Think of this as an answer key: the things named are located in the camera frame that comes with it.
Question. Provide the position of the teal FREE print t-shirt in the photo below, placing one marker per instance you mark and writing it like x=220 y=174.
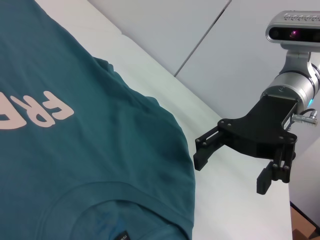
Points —
x=100 y=130

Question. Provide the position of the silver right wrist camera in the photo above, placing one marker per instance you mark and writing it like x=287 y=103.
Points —
x=295 y=32

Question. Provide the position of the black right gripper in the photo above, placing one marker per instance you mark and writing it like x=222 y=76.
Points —
x=265 y=130

